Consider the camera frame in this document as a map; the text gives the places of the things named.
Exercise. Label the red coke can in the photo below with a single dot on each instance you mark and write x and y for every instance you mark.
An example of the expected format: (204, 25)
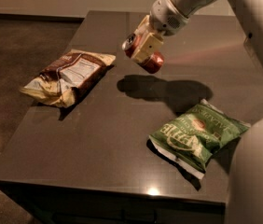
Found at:
(152, 65)

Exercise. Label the brown and cream chip bag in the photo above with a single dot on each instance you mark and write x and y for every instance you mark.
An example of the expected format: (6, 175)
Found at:
(66, 80)

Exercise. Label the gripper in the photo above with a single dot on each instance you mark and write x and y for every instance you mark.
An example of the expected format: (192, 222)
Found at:
(166, 19)

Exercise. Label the green jalapeno chip bag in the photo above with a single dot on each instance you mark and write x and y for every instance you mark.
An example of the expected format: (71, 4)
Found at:
(193, 138)

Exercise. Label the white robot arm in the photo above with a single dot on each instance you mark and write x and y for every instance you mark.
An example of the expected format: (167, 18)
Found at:
(245, 189)

